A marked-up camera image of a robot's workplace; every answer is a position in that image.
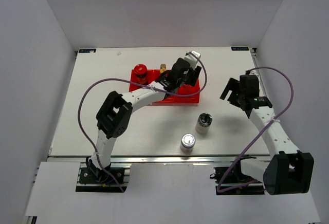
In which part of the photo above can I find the small yellow label bottle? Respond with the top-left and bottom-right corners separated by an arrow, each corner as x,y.
160,64 -> 167,74

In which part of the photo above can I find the red lid sauce jar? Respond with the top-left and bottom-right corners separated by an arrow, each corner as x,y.
134,64 -> 148,85

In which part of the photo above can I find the black lid spice jar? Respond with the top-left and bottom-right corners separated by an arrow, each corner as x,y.
182,84 -> 192,91

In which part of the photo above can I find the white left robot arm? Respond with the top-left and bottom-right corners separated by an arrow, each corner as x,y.
87,51 -> 204,182

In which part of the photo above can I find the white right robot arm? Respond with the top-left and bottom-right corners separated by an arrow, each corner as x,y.
220,74 -> 314,195

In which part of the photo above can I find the right red plastic bin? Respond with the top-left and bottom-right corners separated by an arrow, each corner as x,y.
174,67 -> 201,105

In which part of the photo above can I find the red plastic bin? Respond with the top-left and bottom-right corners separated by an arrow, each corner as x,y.
129,70 -> 152,91
174,67 -> 201,105
149,69 -> 175,106

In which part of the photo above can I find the middle red plastic bin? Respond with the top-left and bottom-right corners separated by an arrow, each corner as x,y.
149,69 -> 175,106

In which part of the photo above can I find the left red plastic bin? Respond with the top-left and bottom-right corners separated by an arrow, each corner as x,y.
129,70 -> 152,91

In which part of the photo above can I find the right blue corner label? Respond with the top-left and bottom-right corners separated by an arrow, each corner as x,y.
231,46 -> 249,51

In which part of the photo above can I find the blue corner label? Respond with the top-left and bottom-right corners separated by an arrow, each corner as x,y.
78,48 -> 96,53
231,46 -> 249,51

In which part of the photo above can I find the silver lid glass jar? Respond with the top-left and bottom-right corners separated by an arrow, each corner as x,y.
180,134 -> 196,153

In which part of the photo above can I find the left blue corner label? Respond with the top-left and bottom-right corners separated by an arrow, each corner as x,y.
78,48 -> 96,53

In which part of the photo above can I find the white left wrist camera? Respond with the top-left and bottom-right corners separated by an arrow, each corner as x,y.
184,51 -> 201,69

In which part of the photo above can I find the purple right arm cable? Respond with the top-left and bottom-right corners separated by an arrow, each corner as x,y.
216,66 -> 294,193

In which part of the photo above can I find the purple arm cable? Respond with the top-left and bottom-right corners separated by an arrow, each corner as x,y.
77,51 -> 208,193
216,66 -> 294,193

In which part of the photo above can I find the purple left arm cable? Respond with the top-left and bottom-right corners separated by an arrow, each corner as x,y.
77,51 -> 208,193

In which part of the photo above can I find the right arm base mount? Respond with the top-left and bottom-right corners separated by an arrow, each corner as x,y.
209,156 -> 265,196

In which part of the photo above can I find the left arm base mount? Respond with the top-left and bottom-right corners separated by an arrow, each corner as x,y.
76,156 -> 129,193

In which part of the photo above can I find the aluminium table front rail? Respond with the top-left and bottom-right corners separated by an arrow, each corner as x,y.
47,154 -> 268,164

